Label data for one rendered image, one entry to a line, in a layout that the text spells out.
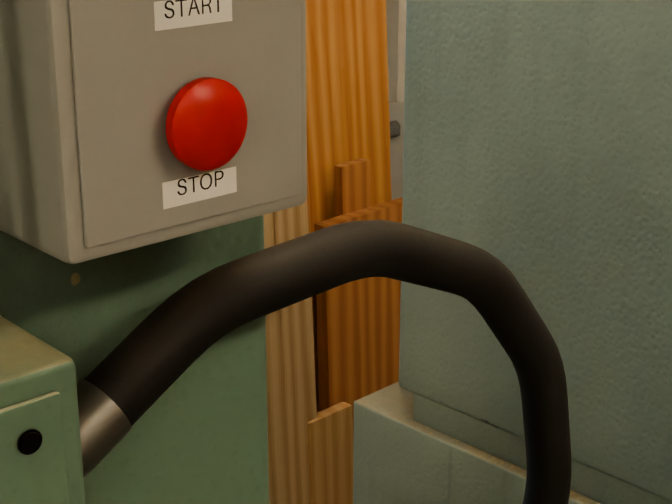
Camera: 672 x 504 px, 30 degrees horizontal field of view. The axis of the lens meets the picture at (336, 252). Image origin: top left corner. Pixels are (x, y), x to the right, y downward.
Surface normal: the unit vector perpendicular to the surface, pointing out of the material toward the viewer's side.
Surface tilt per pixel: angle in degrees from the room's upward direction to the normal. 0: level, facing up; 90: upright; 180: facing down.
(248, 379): 90
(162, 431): 90
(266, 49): 90
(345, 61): 86
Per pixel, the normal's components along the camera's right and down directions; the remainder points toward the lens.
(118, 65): 0.66, 0.26
